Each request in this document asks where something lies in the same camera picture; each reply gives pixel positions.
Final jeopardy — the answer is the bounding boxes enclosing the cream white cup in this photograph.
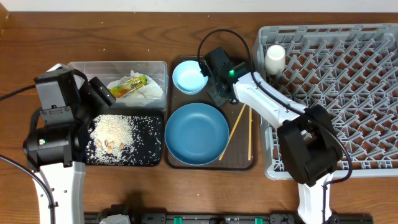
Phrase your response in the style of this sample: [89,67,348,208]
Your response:
[264,45,286,75]

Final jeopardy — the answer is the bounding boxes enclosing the white napkin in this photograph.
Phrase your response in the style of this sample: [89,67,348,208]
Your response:
[107,70,164,100]

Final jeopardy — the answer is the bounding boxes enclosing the dark blue plate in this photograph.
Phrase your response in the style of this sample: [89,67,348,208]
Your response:
[165,103,229,166]

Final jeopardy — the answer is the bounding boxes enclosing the wooden chopstick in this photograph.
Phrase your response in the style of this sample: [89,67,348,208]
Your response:
[248,107,252,161]
[218,104,246,161]

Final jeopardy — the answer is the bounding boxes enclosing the yellow green snack wrapper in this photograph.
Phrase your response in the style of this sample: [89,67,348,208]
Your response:
[109,75,147,98]

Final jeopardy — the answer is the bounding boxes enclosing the white rice leftovers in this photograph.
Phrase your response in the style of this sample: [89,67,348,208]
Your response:
[85,114,163,166]

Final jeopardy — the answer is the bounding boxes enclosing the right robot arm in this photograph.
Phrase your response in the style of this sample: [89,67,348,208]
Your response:
[200,47,343,223]

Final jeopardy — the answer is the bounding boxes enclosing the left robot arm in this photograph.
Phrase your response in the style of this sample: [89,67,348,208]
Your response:
[23,64,116,223]

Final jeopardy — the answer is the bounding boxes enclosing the clear plastic waste bin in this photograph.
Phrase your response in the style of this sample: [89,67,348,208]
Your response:
[67,61,169,111]

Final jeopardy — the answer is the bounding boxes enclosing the black waste tray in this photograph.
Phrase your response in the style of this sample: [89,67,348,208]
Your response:
[81,107,165,167]

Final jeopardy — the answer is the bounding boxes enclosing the grey dishwasher rack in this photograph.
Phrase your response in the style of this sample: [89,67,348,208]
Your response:
[253,24,397,178]

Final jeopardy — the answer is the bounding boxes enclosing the light blue bowl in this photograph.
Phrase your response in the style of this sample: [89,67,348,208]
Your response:
[172,60,208,95]

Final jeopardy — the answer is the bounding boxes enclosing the dark brown serving tray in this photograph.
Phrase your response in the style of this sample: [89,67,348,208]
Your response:
[164,55,259,172]

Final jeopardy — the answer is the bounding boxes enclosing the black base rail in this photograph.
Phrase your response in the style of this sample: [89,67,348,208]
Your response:
[83,203,375,224]

